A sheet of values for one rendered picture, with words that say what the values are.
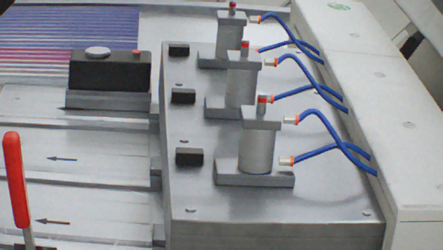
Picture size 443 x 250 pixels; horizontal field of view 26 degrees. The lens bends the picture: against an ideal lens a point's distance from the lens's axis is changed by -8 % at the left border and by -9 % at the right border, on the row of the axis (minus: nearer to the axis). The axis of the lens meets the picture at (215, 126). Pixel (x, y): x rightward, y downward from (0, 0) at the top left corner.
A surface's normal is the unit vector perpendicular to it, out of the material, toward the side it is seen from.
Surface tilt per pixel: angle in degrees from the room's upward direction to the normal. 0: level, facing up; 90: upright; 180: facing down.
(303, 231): 90
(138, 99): 90
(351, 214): 43
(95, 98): 90
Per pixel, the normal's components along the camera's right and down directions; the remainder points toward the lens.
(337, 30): 0.08, -0.92
